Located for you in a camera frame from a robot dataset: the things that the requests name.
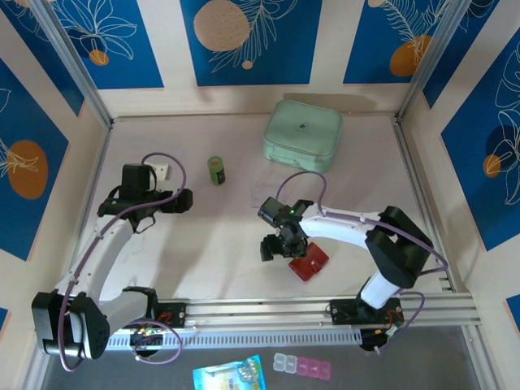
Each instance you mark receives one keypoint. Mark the red card holder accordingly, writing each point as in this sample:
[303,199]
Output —
[313,264]

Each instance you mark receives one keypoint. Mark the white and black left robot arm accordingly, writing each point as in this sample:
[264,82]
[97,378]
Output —
[105,252]

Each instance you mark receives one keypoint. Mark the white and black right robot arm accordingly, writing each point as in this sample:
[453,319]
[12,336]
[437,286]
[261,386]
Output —
[337,227]

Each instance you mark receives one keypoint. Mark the green cylindrical can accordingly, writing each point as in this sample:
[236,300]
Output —
[216,170]

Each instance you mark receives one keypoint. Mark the mint green zip case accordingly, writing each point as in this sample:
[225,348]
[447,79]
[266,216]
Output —
[302,134]

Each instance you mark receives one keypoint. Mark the white and pink pill organiser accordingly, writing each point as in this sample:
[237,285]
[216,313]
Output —
[302,365]

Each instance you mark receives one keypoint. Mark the blue printed packet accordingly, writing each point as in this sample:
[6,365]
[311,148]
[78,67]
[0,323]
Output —
[227,375]

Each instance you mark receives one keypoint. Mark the small circuit board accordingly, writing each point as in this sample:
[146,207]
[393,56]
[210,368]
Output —
[393,330]
[145,332]

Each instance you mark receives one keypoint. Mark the aluminium side rail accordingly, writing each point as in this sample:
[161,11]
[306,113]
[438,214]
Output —
[95,170]
[423,195]

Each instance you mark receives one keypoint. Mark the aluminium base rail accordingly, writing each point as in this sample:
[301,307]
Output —
[264,310]

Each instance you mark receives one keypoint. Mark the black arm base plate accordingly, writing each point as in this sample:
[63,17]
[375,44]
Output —
[174,315]
[341,310]

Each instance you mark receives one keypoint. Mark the aluminium frame post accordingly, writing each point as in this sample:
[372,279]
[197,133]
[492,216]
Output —
[74,61]
[430,61]

